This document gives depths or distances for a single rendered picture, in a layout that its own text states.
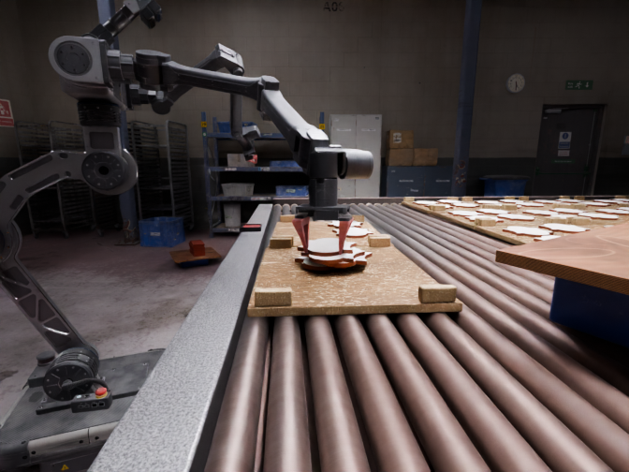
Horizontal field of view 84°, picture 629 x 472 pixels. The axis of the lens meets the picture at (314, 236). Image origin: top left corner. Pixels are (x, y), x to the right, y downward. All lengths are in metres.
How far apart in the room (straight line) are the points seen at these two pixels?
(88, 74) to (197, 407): 1.07
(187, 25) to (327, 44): 2.25
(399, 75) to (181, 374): 6.28
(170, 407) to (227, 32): 6.45
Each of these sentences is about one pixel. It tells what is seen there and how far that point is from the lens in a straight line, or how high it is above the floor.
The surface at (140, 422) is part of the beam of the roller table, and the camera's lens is 0.42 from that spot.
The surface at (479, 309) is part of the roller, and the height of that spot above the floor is 0.91.
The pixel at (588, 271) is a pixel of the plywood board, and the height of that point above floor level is 1.04.
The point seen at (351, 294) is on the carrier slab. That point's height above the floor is 0.94.
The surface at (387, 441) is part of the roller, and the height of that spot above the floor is 0.92.
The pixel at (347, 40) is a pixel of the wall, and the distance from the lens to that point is 6.54.
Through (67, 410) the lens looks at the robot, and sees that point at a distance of 1.76.
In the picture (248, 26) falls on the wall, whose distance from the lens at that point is 6.66.
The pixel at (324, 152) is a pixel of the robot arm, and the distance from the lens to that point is 0.70.
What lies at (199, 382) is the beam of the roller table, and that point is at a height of 0.91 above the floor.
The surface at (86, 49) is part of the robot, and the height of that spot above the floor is 1.48.
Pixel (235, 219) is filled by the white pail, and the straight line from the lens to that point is 5.88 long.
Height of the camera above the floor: 1.16
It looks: 12 degrees down
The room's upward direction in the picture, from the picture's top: straight up
